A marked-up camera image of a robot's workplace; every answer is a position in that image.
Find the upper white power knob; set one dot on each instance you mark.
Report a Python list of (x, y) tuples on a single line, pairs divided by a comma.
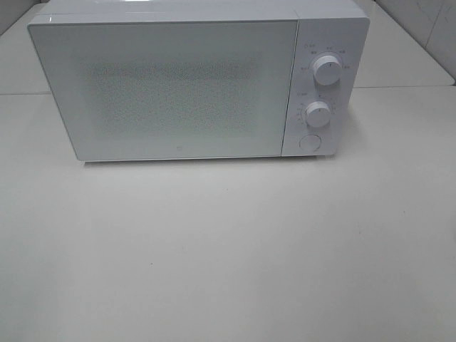
[(326, 69)]

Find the lower white timer knob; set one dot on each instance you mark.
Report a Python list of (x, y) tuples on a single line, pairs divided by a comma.
[(317, 114)]

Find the round white door release button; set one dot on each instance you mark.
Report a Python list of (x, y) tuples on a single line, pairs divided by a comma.
[(310, 143)]

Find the white microwave oven body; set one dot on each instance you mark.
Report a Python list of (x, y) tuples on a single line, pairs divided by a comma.
[(338, 27)]

